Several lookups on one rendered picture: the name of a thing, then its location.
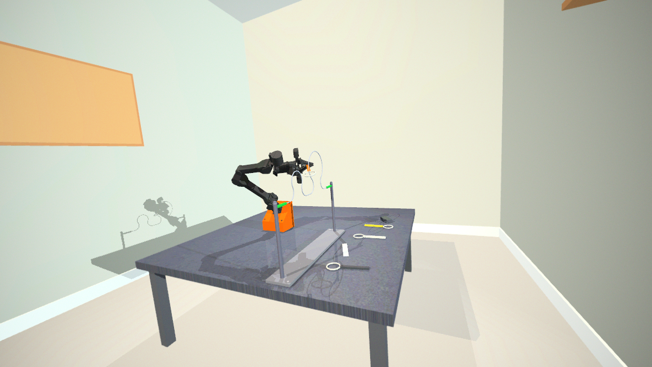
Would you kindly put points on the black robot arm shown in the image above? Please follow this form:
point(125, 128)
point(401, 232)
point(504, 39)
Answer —
point(275, 161)

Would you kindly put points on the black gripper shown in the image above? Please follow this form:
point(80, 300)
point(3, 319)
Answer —
point(299, 161)

